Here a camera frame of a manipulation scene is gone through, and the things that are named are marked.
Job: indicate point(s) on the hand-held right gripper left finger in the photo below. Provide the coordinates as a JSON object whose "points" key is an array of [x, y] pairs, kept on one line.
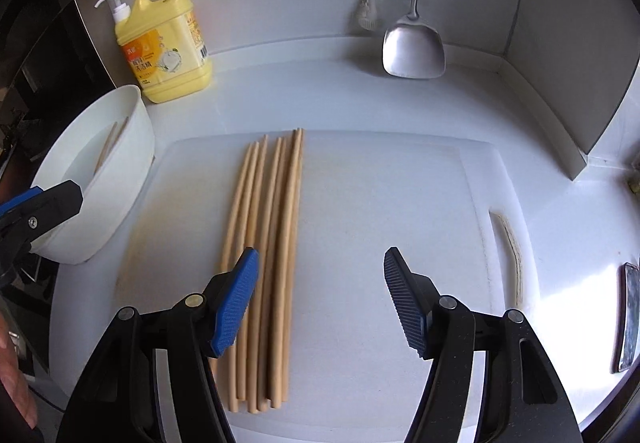
{"points": [[235, 298]]}

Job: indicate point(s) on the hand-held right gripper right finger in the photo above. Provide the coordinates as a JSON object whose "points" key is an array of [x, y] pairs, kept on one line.
{"points": [[405, 303]]}

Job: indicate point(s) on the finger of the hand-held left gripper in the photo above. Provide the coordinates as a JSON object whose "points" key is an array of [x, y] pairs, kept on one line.
{"points": [[55, 208]]}

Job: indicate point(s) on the bunch of wooden chopsticks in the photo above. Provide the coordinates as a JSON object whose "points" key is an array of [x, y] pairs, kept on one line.
{"points": [[280, 248]]}

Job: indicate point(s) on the white round plastic basin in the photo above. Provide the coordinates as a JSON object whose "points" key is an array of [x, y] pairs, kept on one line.
{"points": [[125, 183]]}

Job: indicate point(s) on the light wooden chopstick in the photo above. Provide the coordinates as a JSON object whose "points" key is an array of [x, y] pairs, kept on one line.
{"points": [[106, 145], [117, 135]]}

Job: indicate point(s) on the person's left forearm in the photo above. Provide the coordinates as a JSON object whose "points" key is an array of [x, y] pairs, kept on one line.
{"points": [[12, 373]]}

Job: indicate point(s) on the white plastic cutting board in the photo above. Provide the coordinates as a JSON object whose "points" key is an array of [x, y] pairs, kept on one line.
{"points": [[375, 203]]}

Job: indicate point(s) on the black kitchen stove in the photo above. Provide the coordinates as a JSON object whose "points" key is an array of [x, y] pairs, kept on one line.
{"points": [[45, 48]]}

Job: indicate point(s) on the yellow dish soap pump bottle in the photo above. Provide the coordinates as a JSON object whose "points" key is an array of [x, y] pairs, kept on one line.
{"points": [[165, 48]]}

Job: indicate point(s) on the dark glossy flat device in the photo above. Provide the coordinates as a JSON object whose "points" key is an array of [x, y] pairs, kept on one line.
{"points": [[629, 323]]}

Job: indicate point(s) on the stainless steel spatula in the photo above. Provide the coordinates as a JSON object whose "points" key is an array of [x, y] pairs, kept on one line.
{"points": [[412, 50]]}

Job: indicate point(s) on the small yellow object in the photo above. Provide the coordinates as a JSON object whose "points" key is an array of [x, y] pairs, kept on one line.
{"points": [[633, 184]]}

